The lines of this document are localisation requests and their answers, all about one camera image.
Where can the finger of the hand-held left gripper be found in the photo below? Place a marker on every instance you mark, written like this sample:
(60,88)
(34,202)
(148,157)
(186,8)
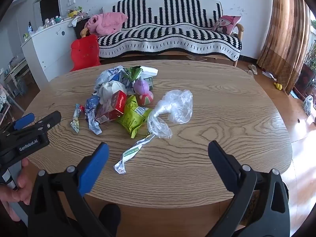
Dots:
(24,121)
(49,119)

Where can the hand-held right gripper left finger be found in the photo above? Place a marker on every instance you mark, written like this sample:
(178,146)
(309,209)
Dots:
(93,170)

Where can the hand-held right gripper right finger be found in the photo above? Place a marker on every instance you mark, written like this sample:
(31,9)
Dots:
(219,163)

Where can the small colourful candy wrapper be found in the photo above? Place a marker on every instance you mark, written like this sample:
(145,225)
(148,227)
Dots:
(75,122)

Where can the blue silver foil wrapper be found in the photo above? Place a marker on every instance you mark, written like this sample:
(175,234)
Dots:
(91,118)

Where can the white twisted wrapper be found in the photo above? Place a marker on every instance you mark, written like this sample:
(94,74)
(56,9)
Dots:
(133,151)

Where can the green snack packet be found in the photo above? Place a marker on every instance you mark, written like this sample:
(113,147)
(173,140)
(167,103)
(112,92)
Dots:
(130,121)

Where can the white tissue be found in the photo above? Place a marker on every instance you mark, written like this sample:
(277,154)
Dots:
(108,90)

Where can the red carton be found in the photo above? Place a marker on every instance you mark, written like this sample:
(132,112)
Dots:
(118,103)

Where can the clear plastic bag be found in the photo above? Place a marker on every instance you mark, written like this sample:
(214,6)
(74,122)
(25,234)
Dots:
(177,103)

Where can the blue white wrapper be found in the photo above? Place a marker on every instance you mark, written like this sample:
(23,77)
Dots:
(108,75)

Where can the torn green carton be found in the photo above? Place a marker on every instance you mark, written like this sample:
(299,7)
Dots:
(135,72)

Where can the person's left hand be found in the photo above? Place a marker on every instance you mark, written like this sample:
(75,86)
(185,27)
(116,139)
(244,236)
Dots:
(23,185)

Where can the wooden table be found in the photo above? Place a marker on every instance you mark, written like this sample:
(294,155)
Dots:
(222,118)

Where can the person's black shoe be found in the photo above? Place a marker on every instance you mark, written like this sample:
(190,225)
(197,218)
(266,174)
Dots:
(109,217)

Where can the white shelf unit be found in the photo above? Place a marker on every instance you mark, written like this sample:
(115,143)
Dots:
(17,66)

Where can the white cabinet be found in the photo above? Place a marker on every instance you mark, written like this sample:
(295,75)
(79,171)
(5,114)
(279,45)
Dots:
(49,47)

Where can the red bag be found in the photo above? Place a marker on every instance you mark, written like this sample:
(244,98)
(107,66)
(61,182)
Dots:
(84,51)

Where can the blue toy figure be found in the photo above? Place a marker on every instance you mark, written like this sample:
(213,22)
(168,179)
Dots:
(30,28)

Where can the beige slipper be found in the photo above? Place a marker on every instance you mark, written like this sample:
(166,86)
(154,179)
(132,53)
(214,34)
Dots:
(249,73)
(252,67)

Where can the purple red plush toy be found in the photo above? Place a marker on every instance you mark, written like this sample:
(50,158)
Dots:
(142,87)

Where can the yellow toy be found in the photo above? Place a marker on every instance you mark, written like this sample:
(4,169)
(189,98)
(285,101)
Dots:
(277,86)

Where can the row of small bottles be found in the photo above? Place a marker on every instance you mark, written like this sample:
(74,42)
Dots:
(53,21)

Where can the white paper scrap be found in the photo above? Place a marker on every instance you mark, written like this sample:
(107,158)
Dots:
(268,75)

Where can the blue floor sheet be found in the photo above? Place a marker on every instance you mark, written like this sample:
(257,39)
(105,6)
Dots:
(294,94)

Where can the printed plastic bag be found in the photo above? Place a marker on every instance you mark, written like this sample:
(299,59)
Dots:
(308,105)

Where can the pile of toys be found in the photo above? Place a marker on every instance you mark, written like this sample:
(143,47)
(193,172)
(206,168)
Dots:
(76,14)

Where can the pink fleece cloth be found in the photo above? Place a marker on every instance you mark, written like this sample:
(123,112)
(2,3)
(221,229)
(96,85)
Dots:
(106,22)

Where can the black white striped sofa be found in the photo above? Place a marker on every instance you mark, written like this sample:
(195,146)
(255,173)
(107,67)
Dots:
(172,37)

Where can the wooden sofa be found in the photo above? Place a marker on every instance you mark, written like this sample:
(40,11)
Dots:
(240,28)

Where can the pink cartoon cushion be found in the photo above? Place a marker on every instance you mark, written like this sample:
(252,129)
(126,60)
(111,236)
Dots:
(227,23)

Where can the brown curtain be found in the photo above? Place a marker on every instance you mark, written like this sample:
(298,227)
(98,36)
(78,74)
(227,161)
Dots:
(281,29)

